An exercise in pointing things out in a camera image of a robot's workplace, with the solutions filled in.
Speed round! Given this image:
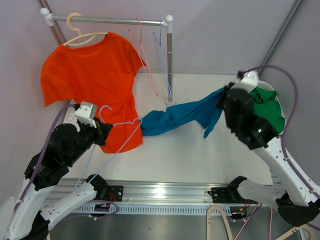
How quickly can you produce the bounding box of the blue t shirt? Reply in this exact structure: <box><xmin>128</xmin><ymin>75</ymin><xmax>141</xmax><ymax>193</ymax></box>
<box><xmin>140</xmin><ymin>87</ymin><xmax>225</xmax><ymax>138</ymax></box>

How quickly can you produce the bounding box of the white perforated basket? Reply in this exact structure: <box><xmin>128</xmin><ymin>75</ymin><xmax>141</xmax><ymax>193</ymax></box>
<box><xmin>257</xmin><ymin>80</ymin><xmax>286</xmax><ymax>118</ymax></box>

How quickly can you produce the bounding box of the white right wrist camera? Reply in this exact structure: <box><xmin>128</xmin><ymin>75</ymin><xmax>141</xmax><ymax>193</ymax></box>
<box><xmin>234</xmin><ymin>70</ymin><xmax>260</xmax><ymax>93</ymax></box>

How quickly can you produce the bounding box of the white clothes rack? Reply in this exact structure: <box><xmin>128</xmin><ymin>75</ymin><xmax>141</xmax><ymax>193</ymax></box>
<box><xmin>40</xmin><ymin>7</ymin><xmax>175</xmax><ymax>106</ymax></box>

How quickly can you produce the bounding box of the aluminium mounting rail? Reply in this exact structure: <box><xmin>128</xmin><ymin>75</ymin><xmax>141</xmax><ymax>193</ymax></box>
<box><xmin>32</xmin><ymin>178</ymin><xmax>306</xmax><ymax>217</ymax></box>

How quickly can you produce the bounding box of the cream hanger bottom middle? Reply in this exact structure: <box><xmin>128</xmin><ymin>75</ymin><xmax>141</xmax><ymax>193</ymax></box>
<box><xmin>205</xmin><ymin>204</ymin><xmax>234</xmax><ymax>240</ymax></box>

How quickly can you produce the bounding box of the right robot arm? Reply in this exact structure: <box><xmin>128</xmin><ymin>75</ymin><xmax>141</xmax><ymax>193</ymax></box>
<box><xmin>216</xmin><ymin>82</ymin><xmax>320</xmax><ymax>227</ymax></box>

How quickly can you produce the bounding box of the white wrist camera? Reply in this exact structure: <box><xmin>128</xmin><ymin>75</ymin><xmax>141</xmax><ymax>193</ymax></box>
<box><xmin>234</xmin><ymin>70</ymin><xmax>260</xmax><ymax>93</ymax></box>
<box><xmin>74</xmin><ymin>101</ymin><xmax>97</xmax><ymax>128</ymax></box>

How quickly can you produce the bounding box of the cream plastic hanger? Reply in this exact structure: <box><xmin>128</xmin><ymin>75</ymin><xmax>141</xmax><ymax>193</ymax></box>
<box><xmin>62</xmin><ymin>12</ymin><xmax>109</xmax><ymax>47</ymax></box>

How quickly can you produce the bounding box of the cream hanger bottom right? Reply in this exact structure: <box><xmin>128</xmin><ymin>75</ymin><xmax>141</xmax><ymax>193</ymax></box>
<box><xmin>275</xmin><ymin>224</ymin><xmax>317</xmax><ymax>240</ymax></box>

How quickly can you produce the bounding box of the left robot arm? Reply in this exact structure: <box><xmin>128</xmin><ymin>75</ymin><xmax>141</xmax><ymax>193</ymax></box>
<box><xmin>4</xmin><ymin>117</ymin><xmax>113</xmax><ymax>240</ymax></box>

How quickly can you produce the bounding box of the orange t shirt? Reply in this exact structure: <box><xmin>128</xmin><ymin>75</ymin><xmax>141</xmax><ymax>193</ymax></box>
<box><xmin>40</xmin><ymin>31</ymin><xmax>148</xmax><ymax>154</ymax></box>

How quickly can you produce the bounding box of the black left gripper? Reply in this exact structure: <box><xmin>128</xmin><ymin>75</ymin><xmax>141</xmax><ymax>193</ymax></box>
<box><xmin>67</xmin><ymin>116</ymin><xmax>114</xmax><ymax>164</ymax></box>

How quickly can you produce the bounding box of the pink wire hanger below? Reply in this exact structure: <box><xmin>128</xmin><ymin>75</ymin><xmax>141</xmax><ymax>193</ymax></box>
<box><xmin>234</xmin><ymin>203</ymin><xmax>273</xmax><ymax>240</ymax></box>

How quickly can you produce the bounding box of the pink wire hanger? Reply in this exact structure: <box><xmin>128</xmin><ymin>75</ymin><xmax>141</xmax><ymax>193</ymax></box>
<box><xmin>128</xmin><ymin>17</ymin><xmax>159</xmax><ymax>96</ymax></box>

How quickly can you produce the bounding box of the green t shirt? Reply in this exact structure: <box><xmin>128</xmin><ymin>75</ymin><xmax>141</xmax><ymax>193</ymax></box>
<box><xmin>249</xmin><ymin>87</ymin><xmax>286</xmax><ymax>134</ymax></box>

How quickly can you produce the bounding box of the light blue wire hanger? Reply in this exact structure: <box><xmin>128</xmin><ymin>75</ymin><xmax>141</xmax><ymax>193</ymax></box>
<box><xmin>152</xmin><ymin>19</ymin><xmax>173</xmax><ymax>103</ymax></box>

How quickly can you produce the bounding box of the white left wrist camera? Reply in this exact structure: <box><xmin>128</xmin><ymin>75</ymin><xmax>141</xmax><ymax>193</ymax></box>
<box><xmin>74</xmin><ymin>101</ymin><xmax>97</xmax><ymax>128</ymax></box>

